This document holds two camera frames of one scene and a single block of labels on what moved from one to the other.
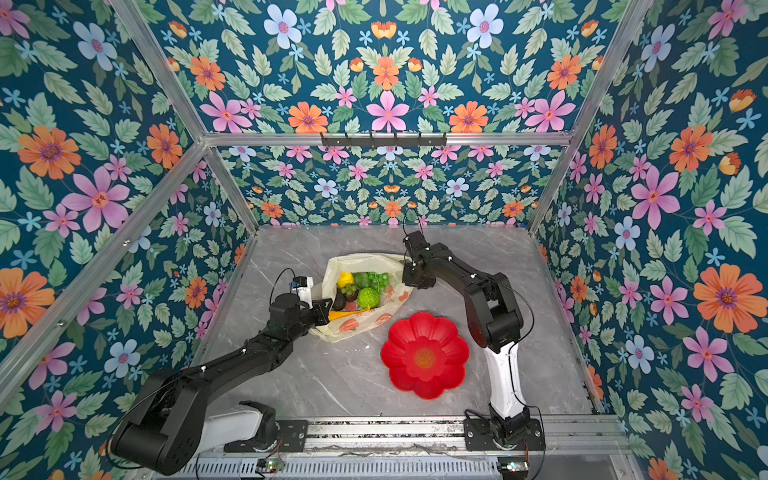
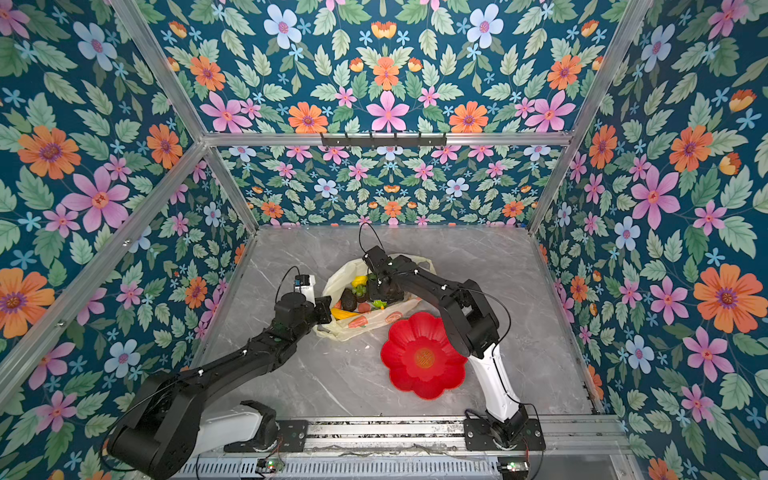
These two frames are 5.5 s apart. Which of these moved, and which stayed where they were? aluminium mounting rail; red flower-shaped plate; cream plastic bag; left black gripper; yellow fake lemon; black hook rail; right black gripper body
Moved: cream plastic bag; right black gripper body; yellow fake lemon
Stayed: left black gripper; red flower-shaped plate; black hook rail; aluminium mounting rail
